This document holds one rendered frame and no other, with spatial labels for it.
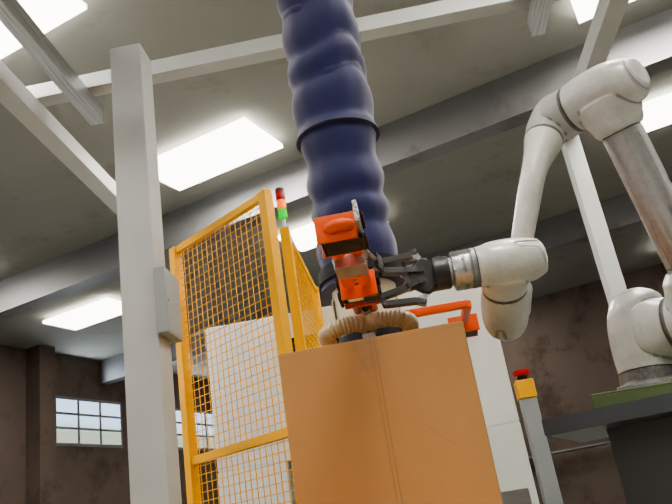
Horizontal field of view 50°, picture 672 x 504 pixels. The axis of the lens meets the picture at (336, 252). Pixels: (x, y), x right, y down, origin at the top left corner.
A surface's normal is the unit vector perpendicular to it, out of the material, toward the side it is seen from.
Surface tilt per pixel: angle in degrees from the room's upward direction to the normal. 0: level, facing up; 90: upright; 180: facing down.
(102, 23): 180
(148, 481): 90
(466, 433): 90
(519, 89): 90
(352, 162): 76
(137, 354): 90
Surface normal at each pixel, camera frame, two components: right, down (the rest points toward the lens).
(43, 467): 0.87, -0.29
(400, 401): -0.15, -0.33
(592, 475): -0.47, -0.26
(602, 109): -0.62, 0.31
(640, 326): -0.76, -0.22
